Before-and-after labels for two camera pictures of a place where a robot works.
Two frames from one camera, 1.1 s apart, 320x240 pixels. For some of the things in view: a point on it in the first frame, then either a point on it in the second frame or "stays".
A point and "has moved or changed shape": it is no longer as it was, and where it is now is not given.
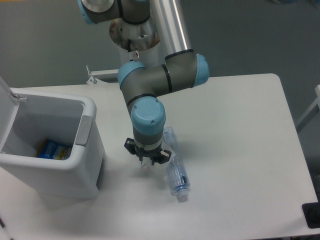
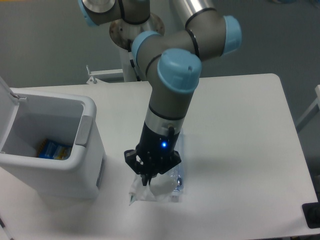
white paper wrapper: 147,165 has moved or changed shape
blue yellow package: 50,149 stays
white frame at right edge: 317,102 stays
